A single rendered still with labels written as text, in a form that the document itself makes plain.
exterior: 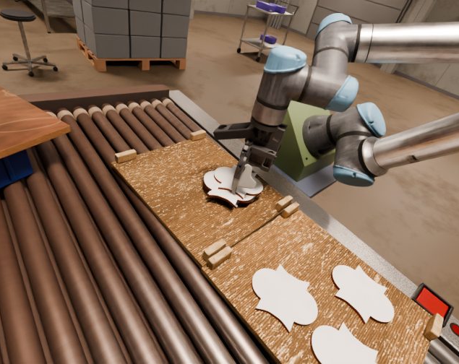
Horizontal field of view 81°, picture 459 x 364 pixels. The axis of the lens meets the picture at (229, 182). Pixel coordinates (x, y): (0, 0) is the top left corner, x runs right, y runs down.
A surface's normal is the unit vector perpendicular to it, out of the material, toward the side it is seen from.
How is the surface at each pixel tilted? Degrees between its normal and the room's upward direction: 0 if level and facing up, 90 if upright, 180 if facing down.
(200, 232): 0
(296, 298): 0
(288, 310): 0
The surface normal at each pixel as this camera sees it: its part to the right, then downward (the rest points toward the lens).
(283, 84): -0.13, 0.62
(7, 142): 0.21, -0.75
